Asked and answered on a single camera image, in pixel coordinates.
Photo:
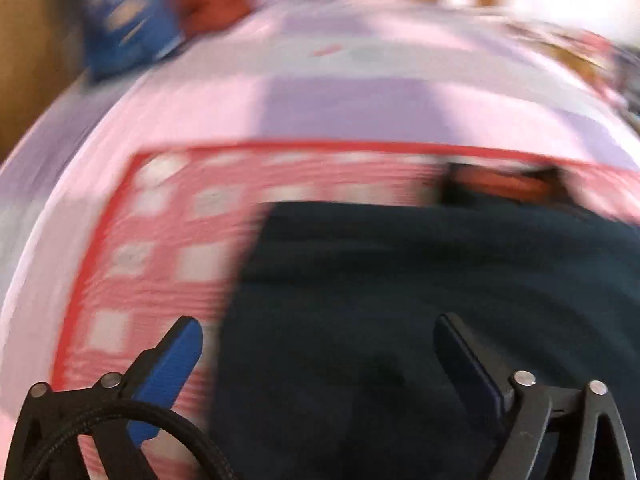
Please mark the blue printed gift box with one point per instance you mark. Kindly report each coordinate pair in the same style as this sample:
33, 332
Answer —
125, 20

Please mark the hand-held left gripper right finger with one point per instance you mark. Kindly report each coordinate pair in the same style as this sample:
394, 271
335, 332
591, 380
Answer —
470, 370

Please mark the pink lilac patchwork bed sheet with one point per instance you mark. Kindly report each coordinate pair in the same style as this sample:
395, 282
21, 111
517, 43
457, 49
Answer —
350, 100

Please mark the wooden wardrobe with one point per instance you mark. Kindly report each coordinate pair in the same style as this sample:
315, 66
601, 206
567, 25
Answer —
30, 50

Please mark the pile of colourful clutter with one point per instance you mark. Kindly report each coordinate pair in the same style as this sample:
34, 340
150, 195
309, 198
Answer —
615, 65

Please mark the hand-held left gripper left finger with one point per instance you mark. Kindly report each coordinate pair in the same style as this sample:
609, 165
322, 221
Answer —
170, 370

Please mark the dark navy padded jacket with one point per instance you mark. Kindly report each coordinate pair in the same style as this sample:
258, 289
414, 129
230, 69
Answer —
375, 285

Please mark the red checked mat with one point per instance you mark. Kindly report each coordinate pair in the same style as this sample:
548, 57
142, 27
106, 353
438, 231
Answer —
165, 220

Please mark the small white object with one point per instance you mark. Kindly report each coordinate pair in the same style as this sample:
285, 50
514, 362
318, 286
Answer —
457, 1

